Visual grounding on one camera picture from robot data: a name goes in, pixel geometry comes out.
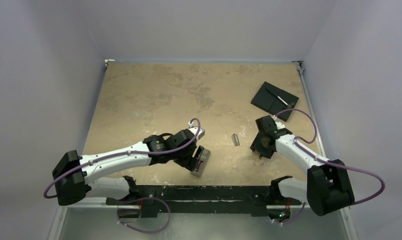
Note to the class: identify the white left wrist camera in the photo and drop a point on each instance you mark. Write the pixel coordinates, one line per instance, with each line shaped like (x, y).
(196, 130)

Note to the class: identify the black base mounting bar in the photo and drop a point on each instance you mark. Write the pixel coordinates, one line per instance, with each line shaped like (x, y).
(152, 200)

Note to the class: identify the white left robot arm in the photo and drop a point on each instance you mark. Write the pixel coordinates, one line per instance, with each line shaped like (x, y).
(76, 177)

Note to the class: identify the black flat tray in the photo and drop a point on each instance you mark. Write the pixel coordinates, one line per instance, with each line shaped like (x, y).
(269, 103)

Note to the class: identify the grey battery cover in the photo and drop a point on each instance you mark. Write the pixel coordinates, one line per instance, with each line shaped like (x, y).
(235, 140)

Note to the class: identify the white remote control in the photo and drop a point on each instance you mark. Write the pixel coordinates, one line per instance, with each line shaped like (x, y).
(205, 157)

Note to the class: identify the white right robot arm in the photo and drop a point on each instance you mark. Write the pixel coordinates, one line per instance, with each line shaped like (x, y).
(327, 187)

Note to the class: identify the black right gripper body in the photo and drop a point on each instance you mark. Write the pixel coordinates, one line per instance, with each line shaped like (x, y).
(262, 145)

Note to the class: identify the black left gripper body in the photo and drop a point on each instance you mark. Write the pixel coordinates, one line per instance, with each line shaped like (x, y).
(185, 159)

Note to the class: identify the aluminium frame rail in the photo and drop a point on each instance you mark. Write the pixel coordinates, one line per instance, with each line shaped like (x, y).
(301, 70)

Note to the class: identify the black metal tool on tray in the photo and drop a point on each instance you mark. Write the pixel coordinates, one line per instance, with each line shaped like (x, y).
(286, 104)

